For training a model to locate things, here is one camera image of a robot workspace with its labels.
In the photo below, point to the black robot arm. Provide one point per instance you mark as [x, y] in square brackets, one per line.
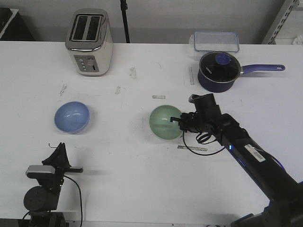
[41, 201]
[285, 195]

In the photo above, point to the dark blue saucepan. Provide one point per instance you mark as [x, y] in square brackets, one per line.
[222, 87]

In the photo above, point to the glass lid with blue knob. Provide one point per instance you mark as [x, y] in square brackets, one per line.
[219, 67]

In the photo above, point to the blue bowl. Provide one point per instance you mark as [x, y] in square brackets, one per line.
[72, 117]

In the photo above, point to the white slotted shelf upright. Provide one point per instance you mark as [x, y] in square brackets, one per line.
[287, 27]

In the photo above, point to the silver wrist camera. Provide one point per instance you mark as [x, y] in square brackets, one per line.
[40, 171]
[194, 98]

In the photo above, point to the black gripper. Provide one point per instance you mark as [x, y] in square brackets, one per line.
[53, 176]
[206, 109]

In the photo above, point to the clear plastic food container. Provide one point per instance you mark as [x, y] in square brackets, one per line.
[207, 41]

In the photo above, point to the green bowl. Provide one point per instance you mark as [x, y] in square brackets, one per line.
[161, 125]

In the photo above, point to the black tripod pole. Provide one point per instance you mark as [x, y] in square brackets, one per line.
[124, 8]

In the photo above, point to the cream and chrome toaster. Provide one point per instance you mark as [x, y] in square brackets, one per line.
[89, 42]

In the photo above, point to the black box at left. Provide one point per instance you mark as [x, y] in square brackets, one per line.
[13, 27]

